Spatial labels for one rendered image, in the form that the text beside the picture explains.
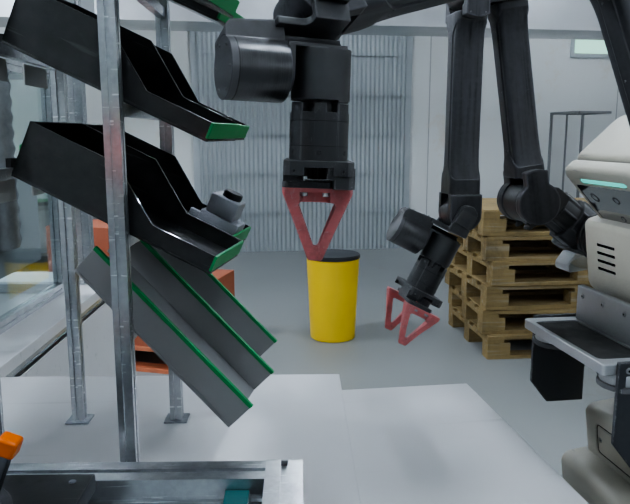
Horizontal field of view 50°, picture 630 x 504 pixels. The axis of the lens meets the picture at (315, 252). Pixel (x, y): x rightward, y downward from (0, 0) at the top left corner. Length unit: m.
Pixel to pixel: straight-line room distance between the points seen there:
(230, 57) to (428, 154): 7.80
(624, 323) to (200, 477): 0.67
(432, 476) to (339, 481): 0.14
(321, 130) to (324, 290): 3.82
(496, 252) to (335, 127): 3.61
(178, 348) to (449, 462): 0.47
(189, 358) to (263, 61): 0.41
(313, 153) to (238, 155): 7.31
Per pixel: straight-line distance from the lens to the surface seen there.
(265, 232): 8.04
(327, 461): 1.10
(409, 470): 1.08
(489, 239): 4.20
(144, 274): 1.02
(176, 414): 1.26
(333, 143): 0.65
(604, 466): 1.30
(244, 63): 0.62
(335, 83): 0.65
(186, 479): 0.85
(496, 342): 4.34
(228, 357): 1.01
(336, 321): 4.50
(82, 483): 0.85
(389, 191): 8.23
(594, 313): 1.22
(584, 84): 9.18
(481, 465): 1.12
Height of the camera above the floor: 1.35
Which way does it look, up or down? 10 degrees down
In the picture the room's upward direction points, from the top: straight up
